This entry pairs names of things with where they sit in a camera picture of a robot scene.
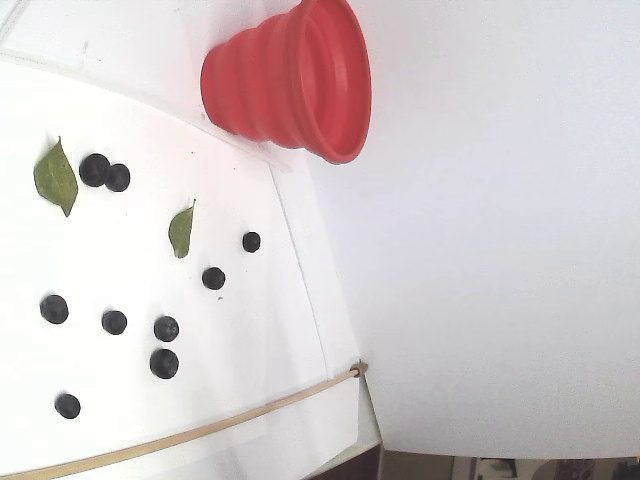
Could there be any red collapsible silicone cup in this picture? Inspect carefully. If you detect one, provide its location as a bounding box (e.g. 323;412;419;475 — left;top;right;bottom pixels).
199;0;374;166

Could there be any small green leaf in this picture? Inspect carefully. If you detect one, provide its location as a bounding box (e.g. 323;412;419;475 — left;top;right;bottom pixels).
167;198;197;260

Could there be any white paper sheet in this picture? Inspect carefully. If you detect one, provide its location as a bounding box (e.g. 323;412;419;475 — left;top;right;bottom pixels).
0;47;364;480

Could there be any thin curved wooden rod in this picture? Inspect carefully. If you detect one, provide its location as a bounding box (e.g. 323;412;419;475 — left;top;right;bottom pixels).
0;367;364;480

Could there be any large green leaf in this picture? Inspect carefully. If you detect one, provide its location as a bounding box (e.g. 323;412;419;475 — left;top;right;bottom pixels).
33;135;80;219

